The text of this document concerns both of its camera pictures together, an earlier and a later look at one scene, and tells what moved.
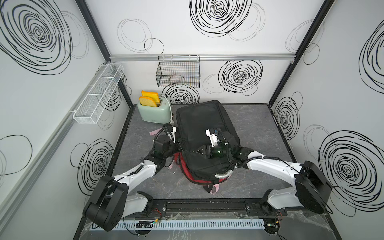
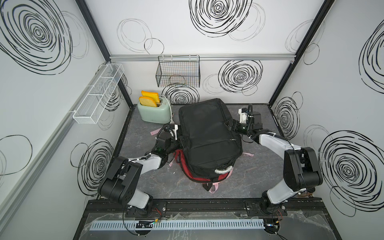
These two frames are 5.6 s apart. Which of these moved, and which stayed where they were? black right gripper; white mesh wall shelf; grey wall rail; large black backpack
Moved: black right gripper
Stayed: large black backpack; white mesh wall shelf; grey wall rail
